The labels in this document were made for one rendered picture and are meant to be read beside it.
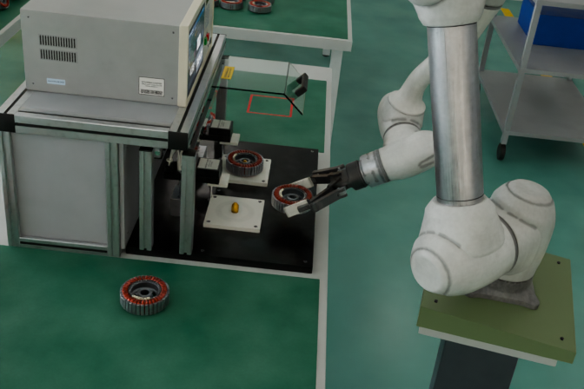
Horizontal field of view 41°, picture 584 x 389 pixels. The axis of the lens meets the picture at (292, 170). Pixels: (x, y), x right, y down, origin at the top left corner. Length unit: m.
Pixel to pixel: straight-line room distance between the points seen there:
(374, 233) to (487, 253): 1.87
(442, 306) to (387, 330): 1.17
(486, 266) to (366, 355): 1.26
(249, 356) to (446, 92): 0.69
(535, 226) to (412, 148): 0.37
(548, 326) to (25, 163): 1.28
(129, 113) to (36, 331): 0.53
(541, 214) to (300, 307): 0.59
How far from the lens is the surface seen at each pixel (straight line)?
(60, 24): 1.89
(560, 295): 2.02
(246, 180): 2.25
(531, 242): 1.81
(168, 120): 1.82
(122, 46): 1.86
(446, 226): 1.65
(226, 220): 2.07
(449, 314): 1.83
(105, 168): 1.85
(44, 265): 1.97
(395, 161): 1.96
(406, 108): 2.04
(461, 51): 1.59
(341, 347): 2.89
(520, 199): 1.79
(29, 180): 1.95
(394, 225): 3.61
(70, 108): 1.88
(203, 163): 2.04
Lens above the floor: 1.91
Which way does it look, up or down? 29 degrees down
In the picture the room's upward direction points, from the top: 6 degrees clockwise
